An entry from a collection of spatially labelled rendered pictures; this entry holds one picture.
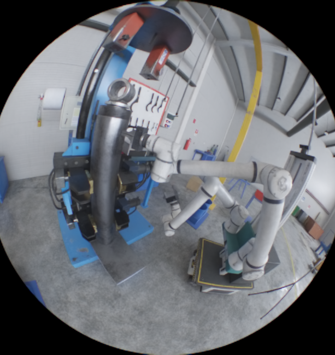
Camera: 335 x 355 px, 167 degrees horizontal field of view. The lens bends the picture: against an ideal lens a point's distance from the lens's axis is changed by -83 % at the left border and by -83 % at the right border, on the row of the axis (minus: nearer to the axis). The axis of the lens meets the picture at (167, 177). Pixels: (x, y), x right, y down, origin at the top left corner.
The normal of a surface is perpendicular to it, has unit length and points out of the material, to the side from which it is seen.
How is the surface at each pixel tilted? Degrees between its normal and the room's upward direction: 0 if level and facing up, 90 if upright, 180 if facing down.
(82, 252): 0
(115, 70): 90
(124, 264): 0
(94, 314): 0
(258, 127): 90
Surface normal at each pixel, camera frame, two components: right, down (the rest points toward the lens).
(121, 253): 0.33, -0.86
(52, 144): 0.71, 0.50
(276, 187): -0.51, 0.18
